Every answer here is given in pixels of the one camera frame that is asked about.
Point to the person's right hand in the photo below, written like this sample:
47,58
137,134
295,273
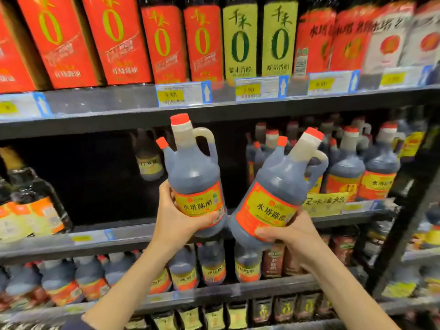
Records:
299,240

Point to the person's left hand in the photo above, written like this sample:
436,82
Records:
172,230

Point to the person's right thumb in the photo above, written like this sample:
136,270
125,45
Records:
271,233

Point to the person's left thumb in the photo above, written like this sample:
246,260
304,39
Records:
204,219

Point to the dark vinegar jug red cap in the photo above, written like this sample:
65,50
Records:
192,168
278,182

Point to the person's left forearm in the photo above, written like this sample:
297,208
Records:
127,288

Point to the person's right forearm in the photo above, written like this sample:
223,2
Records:
347,295

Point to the brown sauce pouch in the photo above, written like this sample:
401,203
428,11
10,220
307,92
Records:
273,261
292,262
343,249

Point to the yellow handwritten paper sign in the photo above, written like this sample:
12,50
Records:
325,203

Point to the grey metal shelf board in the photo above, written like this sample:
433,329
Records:
134,235
103,120
213,293

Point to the small dark jug yellow label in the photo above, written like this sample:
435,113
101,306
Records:
148,161

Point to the row of dark sauce pouches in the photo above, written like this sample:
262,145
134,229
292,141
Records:
237,314

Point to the small shelf price tag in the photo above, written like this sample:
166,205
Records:
361,206
91,237

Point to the cluster of vinegar jugs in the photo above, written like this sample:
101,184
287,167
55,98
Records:
343,164

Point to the price tag with blue arrow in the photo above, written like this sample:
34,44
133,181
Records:
405,77
20,106
182,94
261,88
331,83

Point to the long row of vinegar jugs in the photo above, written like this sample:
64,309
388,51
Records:
89,274

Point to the dark sleeve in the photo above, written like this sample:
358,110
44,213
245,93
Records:
75,324

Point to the dark bottle yellow label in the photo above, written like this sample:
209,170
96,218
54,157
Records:
412,144

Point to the dark bottle orange label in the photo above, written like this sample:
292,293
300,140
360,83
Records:
37,199
12,219

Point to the slim red label sauce bottle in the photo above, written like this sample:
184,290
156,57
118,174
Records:
164,44
203,41

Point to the green label vinegar bottle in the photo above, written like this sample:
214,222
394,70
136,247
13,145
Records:
240,41
280,37

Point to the red label vinegar bottle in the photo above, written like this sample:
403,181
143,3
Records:
314,37
350,37

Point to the large red label sauce bottle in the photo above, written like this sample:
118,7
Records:
13,58
58,41
117,37

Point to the white label vinegar bottle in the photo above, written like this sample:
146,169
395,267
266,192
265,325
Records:
388,37
424,37

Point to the black shelf upright post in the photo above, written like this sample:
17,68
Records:
409,202

